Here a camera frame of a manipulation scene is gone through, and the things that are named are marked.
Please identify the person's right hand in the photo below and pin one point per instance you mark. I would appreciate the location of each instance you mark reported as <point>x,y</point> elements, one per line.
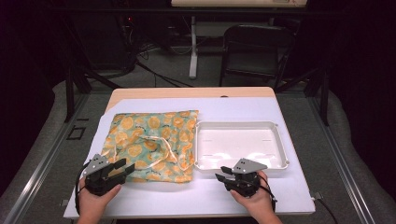
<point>258,202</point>

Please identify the person's left hand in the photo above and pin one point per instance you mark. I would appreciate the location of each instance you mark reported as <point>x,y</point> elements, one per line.
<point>93,203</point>

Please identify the white table mat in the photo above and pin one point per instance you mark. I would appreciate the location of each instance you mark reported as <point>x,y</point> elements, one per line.
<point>199,193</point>

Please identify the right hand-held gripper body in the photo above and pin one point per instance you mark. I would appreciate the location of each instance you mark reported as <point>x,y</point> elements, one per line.
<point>246,180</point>

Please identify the black folding chair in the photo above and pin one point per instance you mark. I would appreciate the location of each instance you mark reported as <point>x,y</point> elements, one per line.
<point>258,56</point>

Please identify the white plastic tray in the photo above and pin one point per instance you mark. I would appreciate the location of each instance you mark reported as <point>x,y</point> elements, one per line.
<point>239,146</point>

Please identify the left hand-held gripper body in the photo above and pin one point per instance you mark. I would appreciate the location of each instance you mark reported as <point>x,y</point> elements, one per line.
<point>97,179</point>

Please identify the aluminium floor rail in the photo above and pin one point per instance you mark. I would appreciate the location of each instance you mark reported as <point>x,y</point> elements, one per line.
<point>342,161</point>
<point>46,161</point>

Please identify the black metal stand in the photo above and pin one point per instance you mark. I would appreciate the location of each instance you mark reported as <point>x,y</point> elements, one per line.
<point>70,90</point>
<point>323,93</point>

